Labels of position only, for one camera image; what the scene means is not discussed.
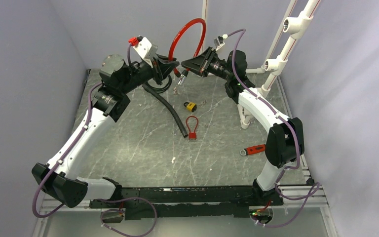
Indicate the yellow padlock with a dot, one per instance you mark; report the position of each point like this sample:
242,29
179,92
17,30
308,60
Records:
190,106

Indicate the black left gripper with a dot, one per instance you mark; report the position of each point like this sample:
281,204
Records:
163,66

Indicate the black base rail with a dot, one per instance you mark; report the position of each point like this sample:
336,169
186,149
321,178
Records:
236,201

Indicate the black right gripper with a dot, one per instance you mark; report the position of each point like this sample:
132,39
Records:
197,64

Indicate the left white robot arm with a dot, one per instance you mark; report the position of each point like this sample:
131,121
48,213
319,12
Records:
107,101

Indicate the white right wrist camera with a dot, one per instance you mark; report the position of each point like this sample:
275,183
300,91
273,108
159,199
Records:
219,42

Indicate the red cable bike lock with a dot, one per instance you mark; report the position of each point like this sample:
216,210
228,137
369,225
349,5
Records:
189,40

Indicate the white pvc pipe frame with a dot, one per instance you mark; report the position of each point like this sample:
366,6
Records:
296,28

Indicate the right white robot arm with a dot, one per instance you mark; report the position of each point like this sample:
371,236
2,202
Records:
285,140

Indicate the red handled wrench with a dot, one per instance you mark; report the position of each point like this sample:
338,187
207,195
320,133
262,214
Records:
252,150

